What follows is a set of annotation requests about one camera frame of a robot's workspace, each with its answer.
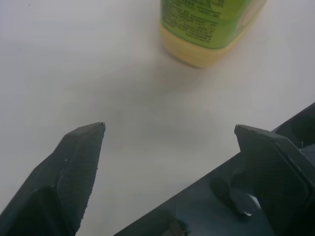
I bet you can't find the dark curved hook-shaped part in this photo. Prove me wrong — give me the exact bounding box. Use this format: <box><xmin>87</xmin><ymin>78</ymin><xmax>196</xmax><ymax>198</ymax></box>
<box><xmin>211</xmin><ymin>166</ymin><xmax>262</xmax><ymax>217</ymax></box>

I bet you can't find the yellow bottle with green label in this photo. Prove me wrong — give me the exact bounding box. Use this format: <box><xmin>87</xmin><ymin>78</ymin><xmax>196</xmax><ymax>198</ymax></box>
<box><xmin>158</xmin><ymin>0</ymin><xmax>268</xmax><ymax>69</ymax></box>

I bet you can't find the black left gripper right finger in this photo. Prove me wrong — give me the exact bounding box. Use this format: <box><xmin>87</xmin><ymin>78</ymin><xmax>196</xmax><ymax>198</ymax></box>
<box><xmin>234</xmin><ymin>124</ymin><xmax>315</xmax><ymax>236</ymax></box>

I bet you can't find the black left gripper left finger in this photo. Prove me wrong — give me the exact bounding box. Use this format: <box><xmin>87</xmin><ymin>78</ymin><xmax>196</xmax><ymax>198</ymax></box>
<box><xmin>0</xmin><ymin>121</ymin><xmax>106</xmax><ymax>236</ymax></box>

